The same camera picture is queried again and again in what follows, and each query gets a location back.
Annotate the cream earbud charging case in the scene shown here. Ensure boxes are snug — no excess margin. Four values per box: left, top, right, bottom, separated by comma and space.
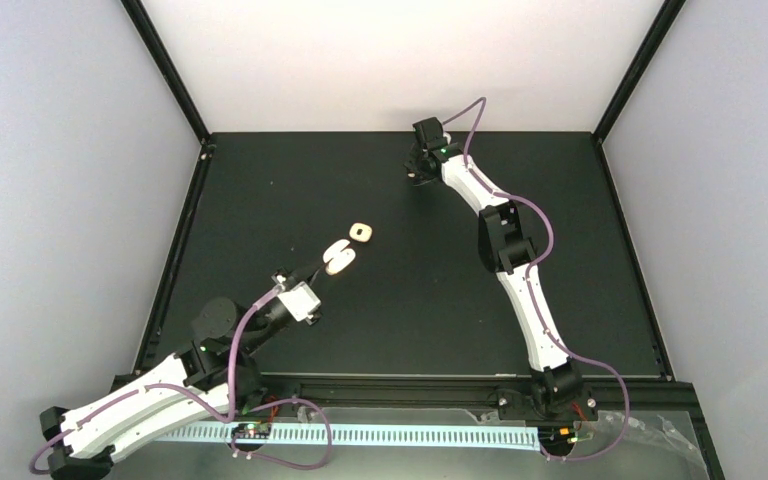
322, 239, 356, 276

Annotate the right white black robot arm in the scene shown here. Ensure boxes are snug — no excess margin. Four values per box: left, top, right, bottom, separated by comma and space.
404, 117, 583, 419

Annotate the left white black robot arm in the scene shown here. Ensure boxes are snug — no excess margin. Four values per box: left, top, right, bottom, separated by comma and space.
28, 264, 324, 479

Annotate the small circuit board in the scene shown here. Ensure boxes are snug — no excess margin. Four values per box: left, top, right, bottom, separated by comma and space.
231, 422, 272, 442

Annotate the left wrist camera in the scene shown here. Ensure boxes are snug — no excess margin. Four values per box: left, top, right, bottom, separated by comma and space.
277, 282, 322, 324

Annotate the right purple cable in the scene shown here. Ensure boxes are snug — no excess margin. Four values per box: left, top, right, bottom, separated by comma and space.
442, 97, 632, 463

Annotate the white slotted cable duct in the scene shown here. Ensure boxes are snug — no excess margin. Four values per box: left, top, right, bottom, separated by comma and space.
158, 421, 540, 452

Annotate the right frame post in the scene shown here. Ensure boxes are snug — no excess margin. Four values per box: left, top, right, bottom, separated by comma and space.
593, 0, 686, 144

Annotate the frame post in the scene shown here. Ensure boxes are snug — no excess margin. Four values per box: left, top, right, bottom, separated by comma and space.
121, 0, 211, 144
593, 0, 686, 144

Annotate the left frame post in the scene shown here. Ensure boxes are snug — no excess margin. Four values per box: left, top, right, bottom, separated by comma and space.
121, 0, 211, 144

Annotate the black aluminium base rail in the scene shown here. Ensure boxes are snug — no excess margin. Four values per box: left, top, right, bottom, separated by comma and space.
112, 373, 697, 419

